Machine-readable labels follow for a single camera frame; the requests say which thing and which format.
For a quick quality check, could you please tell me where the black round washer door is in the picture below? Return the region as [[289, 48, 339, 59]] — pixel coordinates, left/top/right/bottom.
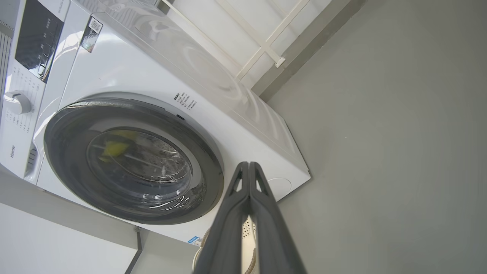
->
[[43, 98, 225, 225]]

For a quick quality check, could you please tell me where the cream perforated laundry basket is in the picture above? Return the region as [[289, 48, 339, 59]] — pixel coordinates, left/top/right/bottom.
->
[[192, 215, 259, 274]]

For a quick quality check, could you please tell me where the perforated steel washer drum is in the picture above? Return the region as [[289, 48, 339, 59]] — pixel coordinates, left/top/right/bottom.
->
[[88, 129, 193, 202]]

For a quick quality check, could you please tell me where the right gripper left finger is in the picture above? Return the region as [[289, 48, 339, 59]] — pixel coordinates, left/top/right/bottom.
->
[[194, 162, 250, 274]]

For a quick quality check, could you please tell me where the white wall pipe with bracket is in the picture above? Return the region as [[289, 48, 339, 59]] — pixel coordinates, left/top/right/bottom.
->
[[219, 0, 286, 68]]

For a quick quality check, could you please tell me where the round drain filter cover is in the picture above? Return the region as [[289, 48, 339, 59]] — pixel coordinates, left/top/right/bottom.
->
[[267, 177, 292, 201]]

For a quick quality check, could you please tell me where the QR code sticker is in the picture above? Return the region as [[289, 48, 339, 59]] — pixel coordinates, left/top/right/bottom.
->
[[81, 17, 103, 53]]

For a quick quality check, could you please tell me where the white washing machine dial knob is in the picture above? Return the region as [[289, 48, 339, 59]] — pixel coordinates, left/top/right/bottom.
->
[[4, 91, 32, 115]]

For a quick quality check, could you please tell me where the small black text label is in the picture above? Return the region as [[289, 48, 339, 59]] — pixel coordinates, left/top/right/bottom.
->
[[173, 92, 197, 111]]

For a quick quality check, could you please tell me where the black washer control display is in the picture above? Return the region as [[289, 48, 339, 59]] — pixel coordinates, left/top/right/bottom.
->
[[14, 0, 64, 83]]

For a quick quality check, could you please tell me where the white front-load washing machine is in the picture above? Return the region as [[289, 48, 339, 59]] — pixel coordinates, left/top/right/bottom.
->
[[0, 0, 310, 246]]

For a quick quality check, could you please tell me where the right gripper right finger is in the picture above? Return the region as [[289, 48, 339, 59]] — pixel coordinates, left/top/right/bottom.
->
[[249, 162, 307, 274]]

